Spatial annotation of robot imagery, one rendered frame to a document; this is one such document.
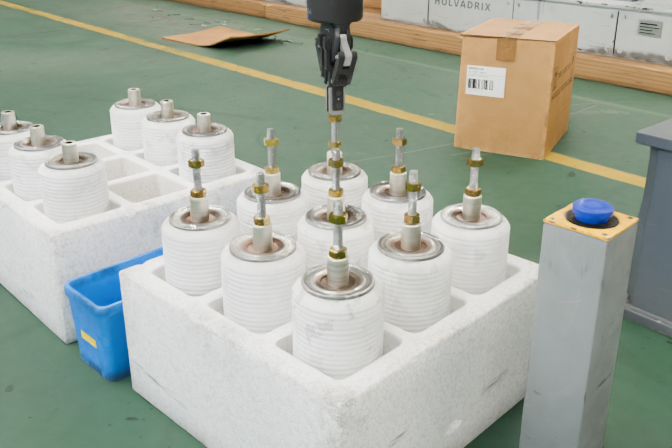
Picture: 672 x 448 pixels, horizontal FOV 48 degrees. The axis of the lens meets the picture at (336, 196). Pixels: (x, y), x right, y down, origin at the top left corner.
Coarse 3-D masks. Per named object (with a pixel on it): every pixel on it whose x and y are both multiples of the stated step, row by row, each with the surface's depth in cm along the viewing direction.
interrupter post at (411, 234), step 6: (402, 222) 84; (420, 222) 84; (402, 228) 84; (408, 228) 83; (414, 228) 83; (420, 228) 84; (402, 234) 84; (408, 234) 84; (414, 234) 84; (420, 234) 84; (402, 240) 85; (408, 240) 84; (414, 240) 84; (420, 240) 85; (402, 246) 85; (408, 246) 84; (414, 246) 84; (420, 246) 85
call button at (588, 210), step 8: (576, 200) 77; (584, 200) 77; (592, 200) 77; (600, 200) 77; (576, 208) 76; (584, 208) 75; (592, 208) 75; (600, 208) 75; (608, 208) 75; (576, 216) 77; (584, 216) 75; (592, 216) 75; (600, 216) 75; (608, 216) 75
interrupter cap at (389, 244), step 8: (392, 232) 88; (400, 232) 88; (424, 232) 88; (384, 240) 86; (392, 240) 86; (400, 240) 87; (424, 240) 86; (432, 240) 86; (440, 240) 86; (384, 248) 84; (392, 248) 84; (400, 248) 85; (424, 248) 85; (432, 248) 84; (440, 248) 84; (392, 256) 82; (400, 256) 82; (408, 256) 82; (416, 256) 82; (424, 256) 82; (432, 256) 82
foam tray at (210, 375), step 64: (512, 256) 99; (128, 320) 97; (192, 320) 85; (448, 320) 84; (512, 320) 91; (192, 384) 89; (256, 384) 79; (320, 384) 73; (384, 384) 74; (448, 384) 84; (512, 384) 96
